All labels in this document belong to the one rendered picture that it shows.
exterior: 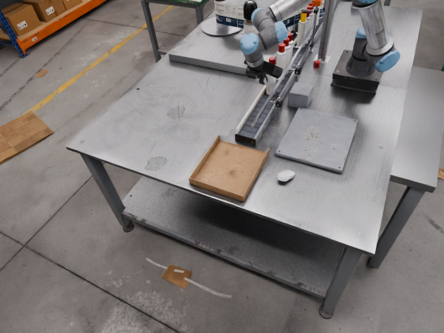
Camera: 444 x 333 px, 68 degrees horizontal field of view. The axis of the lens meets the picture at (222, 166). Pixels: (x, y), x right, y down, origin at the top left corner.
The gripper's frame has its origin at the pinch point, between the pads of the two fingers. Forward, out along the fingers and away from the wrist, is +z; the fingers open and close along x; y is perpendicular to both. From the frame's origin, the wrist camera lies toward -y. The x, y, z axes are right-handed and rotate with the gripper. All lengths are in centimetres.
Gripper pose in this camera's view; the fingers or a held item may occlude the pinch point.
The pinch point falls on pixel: (267, 82)
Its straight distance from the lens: 170.5
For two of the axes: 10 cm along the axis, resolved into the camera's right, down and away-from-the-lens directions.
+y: -9.0, -2.8, 3.5
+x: -3.4, 9.3, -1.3
